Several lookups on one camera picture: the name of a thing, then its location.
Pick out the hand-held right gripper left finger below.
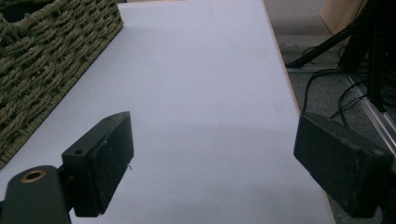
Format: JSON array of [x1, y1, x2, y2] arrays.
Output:
[[61, 111, 135, 218]]

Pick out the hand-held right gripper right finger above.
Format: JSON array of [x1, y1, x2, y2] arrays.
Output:
[[292, 112, 396, 218]]

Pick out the woven wicker basket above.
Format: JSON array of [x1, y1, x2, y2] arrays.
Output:
[[0, 0, 124, 170]]

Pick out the black stand leg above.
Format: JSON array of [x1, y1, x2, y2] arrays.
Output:
[[285, 19, 368, 69]]

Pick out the black equipment stand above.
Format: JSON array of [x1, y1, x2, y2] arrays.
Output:
[[337, 0, 396, 113]]

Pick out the light wooden cabinet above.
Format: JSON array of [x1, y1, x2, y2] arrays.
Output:
[[318, 0, 372, 35]]

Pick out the aluminium rail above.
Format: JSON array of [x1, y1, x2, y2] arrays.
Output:
[[342, 73, 396, 157]]

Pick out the black cable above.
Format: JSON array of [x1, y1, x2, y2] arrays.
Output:
[[301, 68, 344, 114]]

